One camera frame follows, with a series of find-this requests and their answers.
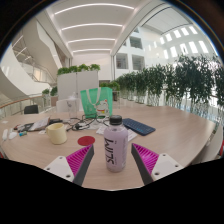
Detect purple drink bottle black cap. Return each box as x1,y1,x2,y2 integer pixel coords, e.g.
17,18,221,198
103,114,129,173

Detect clear plastic lidded tumbler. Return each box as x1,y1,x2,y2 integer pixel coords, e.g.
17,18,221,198
65,92,80,120

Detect wooden planter with plants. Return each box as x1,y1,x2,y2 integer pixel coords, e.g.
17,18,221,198
98,80,122,102
41,85,59,108

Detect cream yellow mug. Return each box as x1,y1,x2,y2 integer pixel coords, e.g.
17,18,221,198
45,122,68,146

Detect flat round red coaster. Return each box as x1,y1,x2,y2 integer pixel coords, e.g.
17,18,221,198
77,135,96,147

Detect black cables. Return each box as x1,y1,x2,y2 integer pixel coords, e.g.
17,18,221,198
63,114,109,132

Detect black chair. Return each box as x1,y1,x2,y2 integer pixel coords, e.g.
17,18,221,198
23,104,40,115

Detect row of green hedge plants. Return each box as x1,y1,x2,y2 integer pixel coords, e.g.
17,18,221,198
114,54,224,116

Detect green plants on cabinet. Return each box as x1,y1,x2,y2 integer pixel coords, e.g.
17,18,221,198
56,63,101,76

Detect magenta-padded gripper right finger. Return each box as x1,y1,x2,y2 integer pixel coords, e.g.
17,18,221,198
130,143,184,186

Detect black power adapter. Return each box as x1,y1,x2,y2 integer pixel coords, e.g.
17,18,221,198
48,117,63,125

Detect ceiling strip lights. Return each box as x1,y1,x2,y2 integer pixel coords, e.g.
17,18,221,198
53,2,136,54

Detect dark blue keyboard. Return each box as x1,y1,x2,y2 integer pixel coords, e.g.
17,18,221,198
121,117,157,137

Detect green tote bag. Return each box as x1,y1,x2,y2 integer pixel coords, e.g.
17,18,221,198
79,86,114,120

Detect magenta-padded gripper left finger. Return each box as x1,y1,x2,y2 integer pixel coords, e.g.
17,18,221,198
43,143,95,187

